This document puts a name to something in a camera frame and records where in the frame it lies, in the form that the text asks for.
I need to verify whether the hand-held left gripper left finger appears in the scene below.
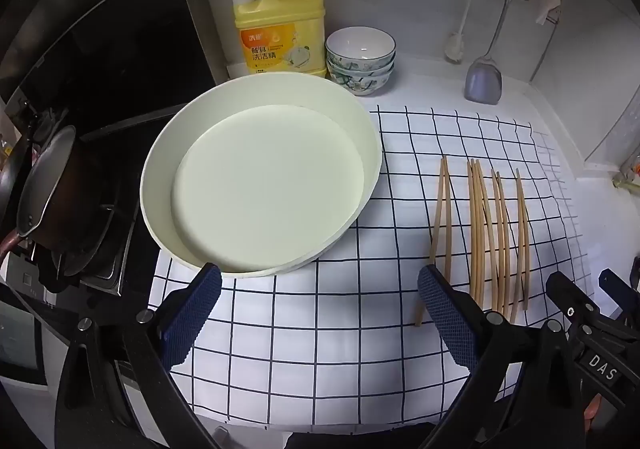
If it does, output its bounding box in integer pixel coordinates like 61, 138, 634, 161
54, 263, 223, 449

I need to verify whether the yellow dish soap bottle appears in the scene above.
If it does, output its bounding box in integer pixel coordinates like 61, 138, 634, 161
211, 0, 327, 79

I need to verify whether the dark cooking pan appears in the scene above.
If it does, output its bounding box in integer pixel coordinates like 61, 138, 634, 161
0, 124, 101, 260

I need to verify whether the gas stove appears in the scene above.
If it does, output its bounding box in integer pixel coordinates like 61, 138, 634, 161
0, 189, 161, 310

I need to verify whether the white checked cloth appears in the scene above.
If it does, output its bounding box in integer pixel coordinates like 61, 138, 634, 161
150, 104, 601, 422

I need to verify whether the black range hood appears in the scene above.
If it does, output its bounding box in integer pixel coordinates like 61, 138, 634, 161
0, 0, 216, 140

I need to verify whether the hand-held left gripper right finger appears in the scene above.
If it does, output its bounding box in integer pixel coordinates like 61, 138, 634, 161
417, 264, 588, 449

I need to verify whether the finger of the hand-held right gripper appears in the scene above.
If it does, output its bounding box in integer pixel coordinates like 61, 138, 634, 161
597, 268, 640, 317
545, 270, 601, 335

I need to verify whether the group of wooden chopsticks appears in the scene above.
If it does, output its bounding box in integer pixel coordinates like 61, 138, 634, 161
414, 156, 532, 327

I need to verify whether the white round tray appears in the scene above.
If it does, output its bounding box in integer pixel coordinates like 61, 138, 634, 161
140, 72, 384, 276

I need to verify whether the white floral bowl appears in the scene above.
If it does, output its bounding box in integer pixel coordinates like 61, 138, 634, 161
326, 58, 396, 78
328, 69, 393, 97
325, 26, 397, 67

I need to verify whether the black cable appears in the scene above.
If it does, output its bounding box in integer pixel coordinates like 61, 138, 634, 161
530, 12, 559, 81

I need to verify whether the metal spatula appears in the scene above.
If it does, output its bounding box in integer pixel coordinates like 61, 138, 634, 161
465, 0, 526, 105

